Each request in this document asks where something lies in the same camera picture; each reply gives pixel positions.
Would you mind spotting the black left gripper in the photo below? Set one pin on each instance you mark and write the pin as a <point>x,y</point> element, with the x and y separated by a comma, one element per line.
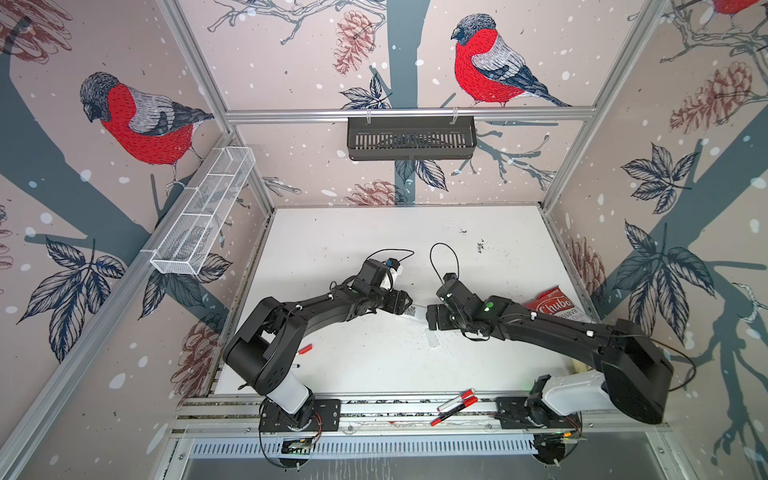
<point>397,301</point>

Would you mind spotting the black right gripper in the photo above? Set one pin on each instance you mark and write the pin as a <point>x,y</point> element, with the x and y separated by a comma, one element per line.
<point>440,319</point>

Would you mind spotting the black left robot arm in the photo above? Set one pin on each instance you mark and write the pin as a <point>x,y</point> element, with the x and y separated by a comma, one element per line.
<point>263,348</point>

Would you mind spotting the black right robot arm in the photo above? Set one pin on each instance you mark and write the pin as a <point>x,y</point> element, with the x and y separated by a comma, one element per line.
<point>627,370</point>

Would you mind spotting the red marker pen upper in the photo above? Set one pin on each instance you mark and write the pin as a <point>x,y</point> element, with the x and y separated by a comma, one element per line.
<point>456,401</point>

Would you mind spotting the red marker pen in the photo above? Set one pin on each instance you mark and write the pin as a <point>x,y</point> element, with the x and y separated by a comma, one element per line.
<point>444,415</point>
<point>456,401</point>

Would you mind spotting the red chips bag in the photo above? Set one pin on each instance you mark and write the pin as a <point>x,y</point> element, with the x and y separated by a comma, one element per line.
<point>555,302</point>

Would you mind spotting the red marker pen lower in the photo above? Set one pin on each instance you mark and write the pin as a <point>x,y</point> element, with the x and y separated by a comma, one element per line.
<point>444,415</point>

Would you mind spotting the aluminium horizontal crossbar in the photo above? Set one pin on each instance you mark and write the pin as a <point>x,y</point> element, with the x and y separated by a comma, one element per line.
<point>304,116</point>

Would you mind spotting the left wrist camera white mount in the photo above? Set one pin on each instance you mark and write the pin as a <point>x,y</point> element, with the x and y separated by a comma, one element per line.
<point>386,273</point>

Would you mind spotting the black wall basket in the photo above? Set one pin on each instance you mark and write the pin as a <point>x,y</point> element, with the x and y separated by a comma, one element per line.
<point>411,138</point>

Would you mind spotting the white wire mesh basket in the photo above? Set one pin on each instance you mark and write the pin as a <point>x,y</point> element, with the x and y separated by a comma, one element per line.
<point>193,234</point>

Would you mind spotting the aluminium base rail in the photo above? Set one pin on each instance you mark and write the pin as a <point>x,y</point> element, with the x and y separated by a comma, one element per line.
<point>384,426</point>

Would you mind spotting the aluminium frame corner post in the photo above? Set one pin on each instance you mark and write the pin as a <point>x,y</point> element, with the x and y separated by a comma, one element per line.
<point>201,72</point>

